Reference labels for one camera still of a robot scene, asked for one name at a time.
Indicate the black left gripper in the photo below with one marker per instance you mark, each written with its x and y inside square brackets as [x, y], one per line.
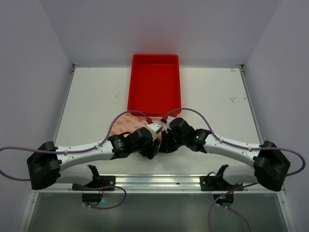
[152, 148]

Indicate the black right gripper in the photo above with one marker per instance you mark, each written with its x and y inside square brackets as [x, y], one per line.
[167, 144]

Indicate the pink tulip mesh laundry bag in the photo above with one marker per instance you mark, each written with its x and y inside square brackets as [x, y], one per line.
[128, 123]

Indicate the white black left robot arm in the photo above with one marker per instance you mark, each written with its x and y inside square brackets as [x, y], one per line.
[72, 164]

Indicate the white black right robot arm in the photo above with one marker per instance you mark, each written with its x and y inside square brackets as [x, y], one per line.
[264, 164]

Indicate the red plastic tray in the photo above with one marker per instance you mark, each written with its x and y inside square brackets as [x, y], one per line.
[155, 87]

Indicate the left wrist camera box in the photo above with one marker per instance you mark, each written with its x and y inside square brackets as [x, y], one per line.
[155, 128]

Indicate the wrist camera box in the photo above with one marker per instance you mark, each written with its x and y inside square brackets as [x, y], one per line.
[167, 121]
[155, 128]

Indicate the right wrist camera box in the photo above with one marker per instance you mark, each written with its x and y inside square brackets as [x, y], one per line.
[167, 121]

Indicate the aluminium mounting rail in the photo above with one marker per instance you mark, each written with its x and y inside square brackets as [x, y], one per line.
[154, 182]

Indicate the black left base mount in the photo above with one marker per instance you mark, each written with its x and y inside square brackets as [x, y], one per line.
[96, 196]

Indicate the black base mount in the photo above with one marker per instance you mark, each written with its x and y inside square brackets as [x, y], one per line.
[212, 182]
[96, 196]

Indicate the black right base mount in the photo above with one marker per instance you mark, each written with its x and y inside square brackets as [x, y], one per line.
[212, 182]

